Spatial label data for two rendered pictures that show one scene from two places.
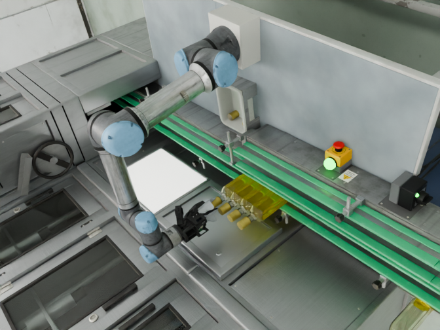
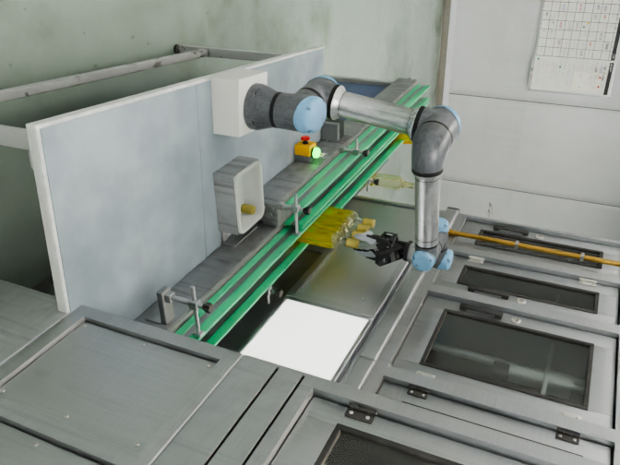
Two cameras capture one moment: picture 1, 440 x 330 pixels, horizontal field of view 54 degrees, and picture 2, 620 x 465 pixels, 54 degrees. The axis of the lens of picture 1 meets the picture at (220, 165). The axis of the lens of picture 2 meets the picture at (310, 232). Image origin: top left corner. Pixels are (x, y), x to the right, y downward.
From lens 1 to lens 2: 2.98 m
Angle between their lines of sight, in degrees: 93
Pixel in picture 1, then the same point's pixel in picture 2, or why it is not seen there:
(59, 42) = not seen: outside the picture
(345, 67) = (292, 70)
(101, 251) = (445, 357)
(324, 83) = not seen: hidden behind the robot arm
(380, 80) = (306, 65)
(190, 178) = (290, 313)
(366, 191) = (332, 148)
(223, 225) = (352, 268)
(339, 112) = not seen: hidden behind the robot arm
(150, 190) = (329, 339)
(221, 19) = (252, 77)
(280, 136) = (273, 185)
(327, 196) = (343, 161)
